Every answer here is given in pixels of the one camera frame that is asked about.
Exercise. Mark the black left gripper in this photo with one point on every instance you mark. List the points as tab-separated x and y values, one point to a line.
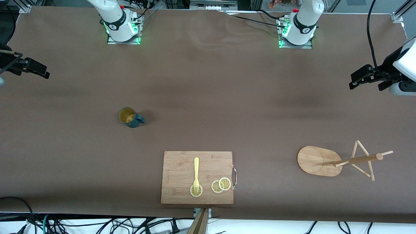
387	67

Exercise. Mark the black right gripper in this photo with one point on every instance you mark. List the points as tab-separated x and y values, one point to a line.
7	61

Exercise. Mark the teal cup yellow inside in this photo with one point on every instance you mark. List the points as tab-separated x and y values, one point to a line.
126	115

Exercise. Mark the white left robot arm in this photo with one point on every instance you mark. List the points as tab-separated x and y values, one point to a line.
305	19

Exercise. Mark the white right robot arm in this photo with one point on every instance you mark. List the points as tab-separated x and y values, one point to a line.
113	16

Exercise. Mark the wooden cup rack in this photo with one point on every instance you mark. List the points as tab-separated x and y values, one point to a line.
315	161

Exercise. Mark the brown table cover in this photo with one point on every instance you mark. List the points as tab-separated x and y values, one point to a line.
208	97

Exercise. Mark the grey power strip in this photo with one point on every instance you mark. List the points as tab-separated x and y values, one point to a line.
211	5

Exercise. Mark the lemon slice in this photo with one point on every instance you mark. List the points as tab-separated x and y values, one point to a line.
192	194
225	184
214	188

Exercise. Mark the yellow plastic fork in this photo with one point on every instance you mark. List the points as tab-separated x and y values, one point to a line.
196	169

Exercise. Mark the wooden stand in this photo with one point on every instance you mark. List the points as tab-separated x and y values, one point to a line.
200	224

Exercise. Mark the aluminium frame post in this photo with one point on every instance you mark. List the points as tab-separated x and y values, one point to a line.
25	7
398	16

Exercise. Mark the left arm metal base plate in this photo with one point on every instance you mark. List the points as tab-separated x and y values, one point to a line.
307	46

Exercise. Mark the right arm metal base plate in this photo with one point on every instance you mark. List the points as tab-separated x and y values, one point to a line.
112	42

